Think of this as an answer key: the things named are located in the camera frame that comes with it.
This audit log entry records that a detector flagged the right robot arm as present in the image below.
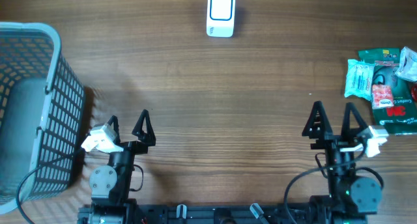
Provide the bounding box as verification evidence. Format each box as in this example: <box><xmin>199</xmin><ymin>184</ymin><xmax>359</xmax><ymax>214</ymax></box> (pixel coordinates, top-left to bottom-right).
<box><xmin>302</xmin><ymin>101</ymin><xmax>388</xmax><ymax>223</ymax></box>

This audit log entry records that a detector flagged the white barcode scanner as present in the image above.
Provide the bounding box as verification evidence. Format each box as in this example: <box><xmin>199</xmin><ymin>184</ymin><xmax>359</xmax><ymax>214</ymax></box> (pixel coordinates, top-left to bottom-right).
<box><xmin>206</xmin><ymin>0</ymin><xmax>236</xmax><ymax>38</ymax></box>

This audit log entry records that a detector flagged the grey mesh plastic basket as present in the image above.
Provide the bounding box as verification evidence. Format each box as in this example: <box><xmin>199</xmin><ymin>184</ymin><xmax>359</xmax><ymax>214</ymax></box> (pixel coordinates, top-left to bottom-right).
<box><xmin>1</xmin><ymin>22</ymin><xmax>85</xmax><ymax>214</ymax></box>

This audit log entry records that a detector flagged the teal wet wipes pack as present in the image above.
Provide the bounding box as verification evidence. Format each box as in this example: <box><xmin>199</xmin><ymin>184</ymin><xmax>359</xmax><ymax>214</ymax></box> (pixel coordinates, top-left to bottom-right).
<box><xmin>344</xmin><ymin>59</ymin><xmax>376</xmax><ymax>101</ymax></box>

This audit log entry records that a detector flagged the green 3M cloth package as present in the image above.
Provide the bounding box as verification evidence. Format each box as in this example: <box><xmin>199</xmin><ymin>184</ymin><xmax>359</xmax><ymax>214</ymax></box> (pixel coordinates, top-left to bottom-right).
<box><xmin>358</xmin><ymin>48</ymin><xmax>416</xmax><ymax>135</ymax></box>

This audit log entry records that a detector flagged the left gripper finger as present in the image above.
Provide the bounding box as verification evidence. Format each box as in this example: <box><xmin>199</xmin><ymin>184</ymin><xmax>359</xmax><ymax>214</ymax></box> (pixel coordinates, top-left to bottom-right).
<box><xmin>132</xmin><ymin>109</ymin><xmax>156</xmax><ymax>146</ymax></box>
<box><xmin>108</xmin><ymin>115</ymin><xmax>121</xmax><ymax>143</ymax></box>

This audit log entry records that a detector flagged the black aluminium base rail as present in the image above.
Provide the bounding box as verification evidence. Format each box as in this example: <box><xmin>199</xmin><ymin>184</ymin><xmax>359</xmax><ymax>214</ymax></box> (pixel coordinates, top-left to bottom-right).
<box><xmin>78</xmin><ymin>203</ymin><xmax>366</xmax><ymax>224</ymax></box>

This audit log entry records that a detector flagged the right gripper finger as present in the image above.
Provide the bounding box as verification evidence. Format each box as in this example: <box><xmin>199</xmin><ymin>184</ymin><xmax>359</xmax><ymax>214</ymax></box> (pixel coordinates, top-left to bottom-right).
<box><xmin>340</xmin><ymin>102</ymin><xmax>369</xmax><ymax>142</ymax></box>
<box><xmin>302</xmin><ymin>101</ymin><xmax>333</xmax><ymax>139</ymax></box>

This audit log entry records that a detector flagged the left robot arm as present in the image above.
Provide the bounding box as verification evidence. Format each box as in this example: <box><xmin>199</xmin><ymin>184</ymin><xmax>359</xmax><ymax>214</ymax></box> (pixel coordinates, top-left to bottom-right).
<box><xmin>78</xmin><ymin>109</ymin><xmax>156</xmax><ymax>224</ymax></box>

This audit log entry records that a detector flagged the green lid jar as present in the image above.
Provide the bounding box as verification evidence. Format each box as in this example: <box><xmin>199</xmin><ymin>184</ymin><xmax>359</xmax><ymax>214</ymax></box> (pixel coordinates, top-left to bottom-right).
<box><xmin>410</xmin><ymin>83</ymin><xmax>417</xmax><ymax>102</ymax></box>

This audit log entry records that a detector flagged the red white small box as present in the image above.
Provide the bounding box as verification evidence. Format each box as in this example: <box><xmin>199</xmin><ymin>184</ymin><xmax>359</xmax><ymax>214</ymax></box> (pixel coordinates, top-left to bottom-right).
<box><xmin>371</xmin><ymin>85</ymin><xmax>394</xmax><ymax>109</ymax></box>

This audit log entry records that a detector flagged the white tissue pack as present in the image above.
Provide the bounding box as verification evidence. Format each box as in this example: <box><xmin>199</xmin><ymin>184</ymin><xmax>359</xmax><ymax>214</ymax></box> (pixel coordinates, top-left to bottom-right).
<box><xmin>395</xmin><ymin>46</ymin><xmax>417</xmax><ymax>83</ymax></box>

